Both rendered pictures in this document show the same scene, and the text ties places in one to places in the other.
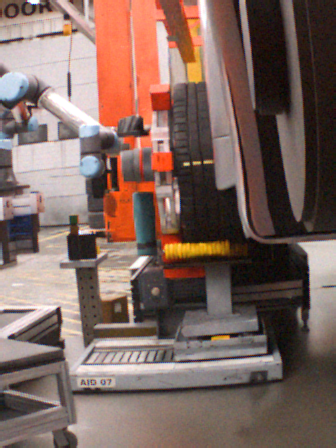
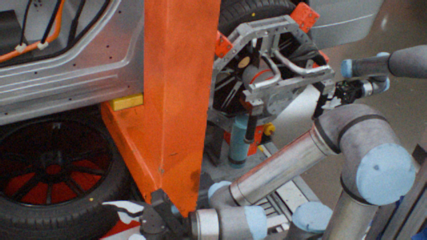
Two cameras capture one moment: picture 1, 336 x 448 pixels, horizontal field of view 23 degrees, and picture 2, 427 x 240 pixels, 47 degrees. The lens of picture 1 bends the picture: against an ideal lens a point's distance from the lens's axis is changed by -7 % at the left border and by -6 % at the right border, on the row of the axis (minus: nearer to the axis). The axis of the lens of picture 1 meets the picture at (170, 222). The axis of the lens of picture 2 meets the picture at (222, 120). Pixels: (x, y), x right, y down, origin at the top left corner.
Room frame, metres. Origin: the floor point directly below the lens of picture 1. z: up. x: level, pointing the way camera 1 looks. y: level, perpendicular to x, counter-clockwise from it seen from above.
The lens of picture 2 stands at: (4.65, 1.28, 2.10)
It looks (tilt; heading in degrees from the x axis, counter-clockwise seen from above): 42 degrees down; 232
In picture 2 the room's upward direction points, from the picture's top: 8 degrees clockwise
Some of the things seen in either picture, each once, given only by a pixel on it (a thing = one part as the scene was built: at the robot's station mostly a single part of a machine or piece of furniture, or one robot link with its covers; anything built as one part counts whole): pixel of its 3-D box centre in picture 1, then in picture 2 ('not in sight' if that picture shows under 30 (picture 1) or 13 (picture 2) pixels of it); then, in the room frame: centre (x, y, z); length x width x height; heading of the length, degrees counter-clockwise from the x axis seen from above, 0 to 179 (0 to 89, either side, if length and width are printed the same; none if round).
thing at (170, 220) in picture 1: (166, 162); (257, 77); (3.49, 0.00, 0.85); 0.54 x 0.07 x 0.54; 176
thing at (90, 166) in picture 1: (90, 166); (375, 85); (3.04, 0.26, 0.85); 0.11 x 0.08 x 0.09; 176
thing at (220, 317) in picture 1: (219, 292); (225, 139); (3.48, -0.17, 0.32); 0.40 x 0.30 x 0.28; 176
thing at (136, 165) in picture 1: (148, 164); (266, 87); (3.50, 0.07, 0.85); 0.21 x 0.14 x 0.14; 86
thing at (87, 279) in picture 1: (90, 305); not in sight; (4.13, 0.42, 0.21); 0.10 x 0.10 x 0.42; 86
